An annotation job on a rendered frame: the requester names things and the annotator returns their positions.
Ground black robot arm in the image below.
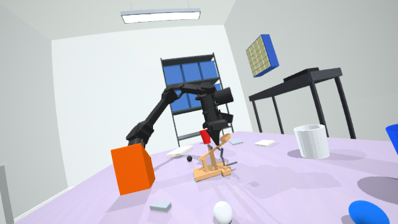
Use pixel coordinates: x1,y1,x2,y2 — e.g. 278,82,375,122
126,82,234,148

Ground red plastic cup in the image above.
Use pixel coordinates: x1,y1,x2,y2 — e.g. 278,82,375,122
200,129,211,144

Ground blue cup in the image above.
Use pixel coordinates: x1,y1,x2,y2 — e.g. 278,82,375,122
386,124,398,155

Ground white ball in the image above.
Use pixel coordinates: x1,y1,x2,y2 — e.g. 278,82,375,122
213,202,233,224

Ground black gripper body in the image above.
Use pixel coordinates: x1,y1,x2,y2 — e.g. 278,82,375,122
202,106,229,131

